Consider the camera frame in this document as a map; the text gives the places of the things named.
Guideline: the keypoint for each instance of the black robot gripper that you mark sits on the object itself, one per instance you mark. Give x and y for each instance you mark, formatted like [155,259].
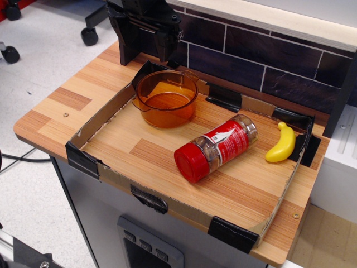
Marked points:
[126,17]

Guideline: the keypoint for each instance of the red-capped basil spice bottle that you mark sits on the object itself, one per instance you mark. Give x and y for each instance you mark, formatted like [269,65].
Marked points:
[207,153]

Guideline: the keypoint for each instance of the taped cardboard fence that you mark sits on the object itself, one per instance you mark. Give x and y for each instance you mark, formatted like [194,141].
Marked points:
[225,166]

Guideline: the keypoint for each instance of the black office chair base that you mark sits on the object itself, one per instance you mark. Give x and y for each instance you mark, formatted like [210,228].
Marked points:
[89,34]

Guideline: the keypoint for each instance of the black caster wheel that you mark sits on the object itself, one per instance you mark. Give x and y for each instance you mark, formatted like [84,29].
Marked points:
[9,53]

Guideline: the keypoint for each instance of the yellow toy banana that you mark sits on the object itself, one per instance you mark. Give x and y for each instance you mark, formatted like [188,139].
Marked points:
[284,147]

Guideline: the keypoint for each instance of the grey control panel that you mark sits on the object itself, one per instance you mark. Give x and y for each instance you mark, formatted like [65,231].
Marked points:
[143,249]

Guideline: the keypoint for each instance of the black metal bracket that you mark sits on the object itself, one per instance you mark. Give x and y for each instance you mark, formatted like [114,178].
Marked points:
[15,253]

